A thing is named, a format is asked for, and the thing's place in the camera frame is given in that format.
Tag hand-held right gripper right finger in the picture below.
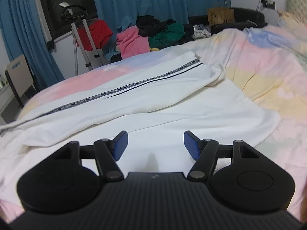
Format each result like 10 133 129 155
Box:
183 131 262 182

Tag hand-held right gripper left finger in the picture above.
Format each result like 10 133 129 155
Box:
51 131 128 182

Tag white pants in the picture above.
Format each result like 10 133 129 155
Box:
0 51 281 202

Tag blue-grey garment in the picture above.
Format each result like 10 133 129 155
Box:
104 49 121 62

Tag pink garment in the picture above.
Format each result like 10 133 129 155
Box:
116 26 152 59

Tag pastel tie-dye blanket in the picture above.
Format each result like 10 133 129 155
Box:
0 25 307 230

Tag dark garment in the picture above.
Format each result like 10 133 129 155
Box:
183 24 195 43

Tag green garment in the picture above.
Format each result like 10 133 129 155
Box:
148 23 186 49

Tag red garment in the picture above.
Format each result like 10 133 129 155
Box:
77 19 114 52

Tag white patterned garment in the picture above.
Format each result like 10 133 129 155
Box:
193 24 212 39

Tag garment steamer stand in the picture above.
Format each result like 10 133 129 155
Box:
59 2 106 75

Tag white black chair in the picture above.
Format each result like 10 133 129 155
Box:
5 55 38 109

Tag black garment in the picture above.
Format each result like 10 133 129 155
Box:
136 16 176 38

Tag brown paper bag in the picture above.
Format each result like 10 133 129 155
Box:
207 7 235 27

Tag black sofa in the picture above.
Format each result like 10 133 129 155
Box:
188 7 268 35

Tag blue curtain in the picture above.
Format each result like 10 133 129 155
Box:
0 0 66 94
92 0 232 37

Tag pastel pillow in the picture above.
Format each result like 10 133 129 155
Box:
277 10 307 30

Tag beige quilted headboard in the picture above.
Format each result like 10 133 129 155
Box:
286 0 307 25

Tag wall socket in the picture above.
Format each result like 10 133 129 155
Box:
260 0 276 11

